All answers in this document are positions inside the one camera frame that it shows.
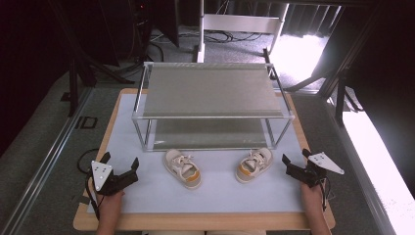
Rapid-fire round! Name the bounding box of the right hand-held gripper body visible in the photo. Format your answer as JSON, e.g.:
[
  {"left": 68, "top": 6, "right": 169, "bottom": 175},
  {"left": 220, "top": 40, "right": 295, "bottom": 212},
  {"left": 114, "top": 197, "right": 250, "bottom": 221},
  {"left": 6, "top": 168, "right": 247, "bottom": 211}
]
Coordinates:
[{"left": 286, "top": 151, "right": 346, "bottom": 189}]

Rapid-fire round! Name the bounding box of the person's right hand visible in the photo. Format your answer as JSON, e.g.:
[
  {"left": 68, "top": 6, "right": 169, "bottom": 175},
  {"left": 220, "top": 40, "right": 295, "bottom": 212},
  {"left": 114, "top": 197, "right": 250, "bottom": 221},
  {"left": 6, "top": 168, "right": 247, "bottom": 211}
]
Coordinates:
[{"left": 300, "top": 182, "right": 325, "bottom": 212}]

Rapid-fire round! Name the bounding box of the bundle of black floor cables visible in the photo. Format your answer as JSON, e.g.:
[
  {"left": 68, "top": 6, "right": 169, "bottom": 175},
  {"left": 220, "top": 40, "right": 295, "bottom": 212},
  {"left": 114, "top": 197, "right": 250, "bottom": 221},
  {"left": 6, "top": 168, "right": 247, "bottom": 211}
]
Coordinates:
[{"left": 204, "top": 29, "right": 263, "bottom": 44}]

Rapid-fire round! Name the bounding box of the dark curtain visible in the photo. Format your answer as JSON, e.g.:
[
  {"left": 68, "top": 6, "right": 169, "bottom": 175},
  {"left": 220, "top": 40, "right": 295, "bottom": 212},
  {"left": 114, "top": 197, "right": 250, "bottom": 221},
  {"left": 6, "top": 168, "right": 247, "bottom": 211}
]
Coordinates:
[{"left": 282, "top": 3, "right": 344, "bottom": 39}]

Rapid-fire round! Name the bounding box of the white metal stand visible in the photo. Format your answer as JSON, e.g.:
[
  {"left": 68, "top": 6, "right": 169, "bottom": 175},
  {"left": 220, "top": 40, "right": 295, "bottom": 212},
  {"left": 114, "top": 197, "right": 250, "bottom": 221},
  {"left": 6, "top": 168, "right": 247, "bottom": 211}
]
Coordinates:
[{"left": 195, "top": 0, "right": 291, "bottom": 64}]

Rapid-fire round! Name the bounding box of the beige child's shoe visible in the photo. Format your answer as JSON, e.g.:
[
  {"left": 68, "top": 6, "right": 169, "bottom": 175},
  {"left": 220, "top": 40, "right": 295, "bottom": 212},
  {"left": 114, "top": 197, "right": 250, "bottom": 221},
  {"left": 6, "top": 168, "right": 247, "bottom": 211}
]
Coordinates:
[
  {"left": 162, "top": 148, "right": 203, "bottom": 191},
  {"left": 235, "top": 147, "right": 275, "bottom": 185}
]

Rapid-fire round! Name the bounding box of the black metal stand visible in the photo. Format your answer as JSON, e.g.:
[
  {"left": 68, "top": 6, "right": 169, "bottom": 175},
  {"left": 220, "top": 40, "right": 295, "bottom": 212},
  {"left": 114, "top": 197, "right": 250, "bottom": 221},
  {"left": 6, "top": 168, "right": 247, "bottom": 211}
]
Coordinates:
[
  {"left": 286, "top": 0, "right": 385, "bottom": 126},
  {"left": 48, "top": 0, "right": 135, "bottom": 118}
]

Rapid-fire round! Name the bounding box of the two-tier metal shoe rack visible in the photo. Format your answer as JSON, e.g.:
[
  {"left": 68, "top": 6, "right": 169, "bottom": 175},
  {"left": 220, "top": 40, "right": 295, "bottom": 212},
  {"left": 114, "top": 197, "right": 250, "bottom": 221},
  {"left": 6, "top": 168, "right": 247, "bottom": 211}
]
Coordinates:
[{"left": 131, "top": 61, "right": 296, "bottom": 153}]

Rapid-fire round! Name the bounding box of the white table mat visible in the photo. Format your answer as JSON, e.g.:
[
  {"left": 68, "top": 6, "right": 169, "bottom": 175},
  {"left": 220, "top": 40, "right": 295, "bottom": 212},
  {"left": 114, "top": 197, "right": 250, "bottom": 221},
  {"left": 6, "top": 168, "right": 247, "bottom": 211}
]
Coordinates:
[{"left": 86, "top": 92, "right": 306, "bottom": 215}]

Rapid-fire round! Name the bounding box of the right hand-held gripper cable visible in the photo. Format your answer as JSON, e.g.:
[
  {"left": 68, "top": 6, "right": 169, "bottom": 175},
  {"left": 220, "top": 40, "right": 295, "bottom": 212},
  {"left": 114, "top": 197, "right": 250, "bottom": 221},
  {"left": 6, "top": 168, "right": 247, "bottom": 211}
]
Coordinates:
[{"left": 320, "top": 177, "right": 331, "bottom": 212}]

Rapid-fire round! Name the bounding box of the aluminium floor rail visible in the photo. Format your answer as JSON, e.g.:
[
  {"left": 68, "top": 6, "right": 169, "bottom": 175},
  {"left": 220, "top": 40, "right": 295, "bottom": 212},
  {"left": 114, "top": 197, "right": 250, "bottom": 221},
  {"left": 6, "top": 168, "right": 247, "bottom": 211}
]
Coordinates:
[
  {"left": 326, "top": 97, "right": 397, "bottom": 235},
  {"left": 0, "top": 87, "right": 94, "bottom": 235}
]

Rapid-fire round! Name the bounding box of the black computer tower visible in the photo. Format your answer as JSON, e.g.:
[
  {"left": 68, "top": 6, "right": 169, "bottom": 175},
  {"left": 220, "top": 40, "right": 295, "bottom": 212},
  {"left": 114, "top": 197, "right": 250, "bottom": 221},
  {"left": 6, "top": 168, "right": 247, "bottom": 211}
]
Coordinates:
[{"left": 129, "top": 0, "right": 155, "bottom": 61}]

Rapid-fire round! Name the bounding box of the left hand-held gripper cable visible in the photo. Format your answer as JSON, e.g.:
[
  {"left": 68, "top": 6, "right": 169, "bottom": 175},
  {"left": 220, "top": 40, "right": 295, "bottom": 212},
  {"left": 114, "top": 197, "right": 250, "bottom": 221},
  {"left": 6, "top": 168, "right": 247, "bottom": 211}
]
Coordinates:
[{"left": 84, "top": 175, "right": 101, "bottom": 221}]

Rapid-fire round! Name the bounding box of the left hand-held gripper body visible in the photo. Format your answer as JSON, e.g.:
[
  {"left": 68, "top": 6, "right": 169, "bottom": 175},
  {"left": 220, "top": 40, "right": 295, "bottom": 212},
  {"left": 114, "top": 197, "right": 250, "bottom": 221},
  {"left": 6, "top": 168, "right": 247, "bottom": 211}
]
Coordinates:
[{"left": 90, "top": 160, "right": 140, "bottom": 197}]

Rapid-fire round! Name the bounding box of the hand-held gripper cable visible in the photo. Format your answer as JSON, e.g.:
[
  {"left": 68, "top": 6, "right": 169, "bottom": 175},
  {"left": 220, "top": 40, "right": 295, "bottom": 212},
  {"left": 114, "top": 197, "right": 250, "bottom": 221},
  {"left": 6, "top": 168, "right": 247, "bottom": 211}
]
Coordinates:
[
  {"left": 84, "top": 175, "right": 101, "bottom": 221},
  {"left": 320, "top": 177, "right": 331, "bottom": 212}
]

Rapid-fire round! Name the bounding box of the person's left hand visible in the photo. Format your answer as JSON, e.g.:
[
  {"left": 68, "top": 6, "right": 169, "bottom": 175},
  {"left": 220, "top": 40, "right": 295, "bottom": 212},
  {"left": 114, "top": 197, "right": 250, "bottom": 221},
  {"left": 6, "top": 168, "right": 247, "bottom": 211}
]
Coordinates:
[{"left": 95, "top": 190, "right": 126, "bottom": 218}]

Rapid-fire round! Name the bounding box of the black cable loop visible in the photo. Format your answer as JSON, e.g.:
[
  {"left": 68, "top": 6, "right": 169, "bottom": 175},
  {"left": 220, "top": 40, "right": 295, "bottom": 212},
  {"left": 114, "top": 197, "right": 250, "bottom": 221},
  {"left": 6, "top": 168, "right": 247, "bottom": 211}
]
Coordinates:
[{"left": 76, "top": 148, "right": 100, "bottom": 174}]

